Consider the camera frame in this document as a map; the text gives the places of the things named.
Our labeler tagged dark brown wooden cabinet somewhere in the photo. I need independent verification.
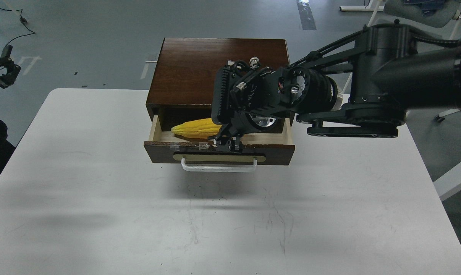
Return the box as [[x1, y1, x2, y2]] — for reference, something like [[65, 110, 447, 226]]
[[146, 37, 289, 132]]

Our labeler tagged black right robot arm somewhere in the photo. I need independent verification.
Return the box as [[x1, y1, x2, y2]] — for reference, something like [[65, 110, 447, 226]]
[[209, 21, 461, 153]]

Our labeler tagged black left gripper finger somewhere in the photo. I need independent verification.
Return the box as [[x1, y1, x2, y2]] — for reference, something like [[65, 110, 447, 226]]
[[0, 45, 21, 89]]

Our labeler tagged black floor cable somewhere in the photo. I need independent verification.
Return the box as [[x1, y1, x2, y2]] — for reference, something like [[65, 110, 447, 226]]
[[0, 0, 36, 48]]

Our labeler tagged white table leg bar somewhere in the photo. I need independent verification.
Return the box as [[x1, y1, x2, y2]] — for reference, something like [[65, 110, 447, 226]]
[[339, 3, 376, 12]]

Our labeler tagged yellow corn cob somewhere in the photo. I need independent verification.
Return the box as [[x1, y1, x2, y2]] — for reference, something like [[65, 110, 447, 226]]
[[171, 118, 221, 139]]

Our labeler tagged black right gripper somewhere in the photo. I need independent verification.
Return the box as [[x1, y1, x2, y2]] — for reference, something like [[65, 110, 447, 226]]
[[211, 60, 338, 151]]

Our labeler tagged wooden drawer with brown front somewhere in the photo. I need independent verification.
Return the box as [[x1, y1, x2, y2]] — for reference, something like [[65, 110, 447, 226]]
[[144, 115, 295, 165]]

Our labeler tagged white drawer handle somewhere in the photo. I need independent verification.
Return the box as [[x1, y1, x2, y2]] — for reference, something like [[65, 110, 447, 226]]
[[180, 158, 258, 173]]

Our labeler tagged grey floor tape strip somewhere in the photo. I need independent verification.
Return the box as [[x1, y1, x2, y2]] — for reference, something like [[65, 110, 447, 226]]
[[296, 0, 317, 30]]

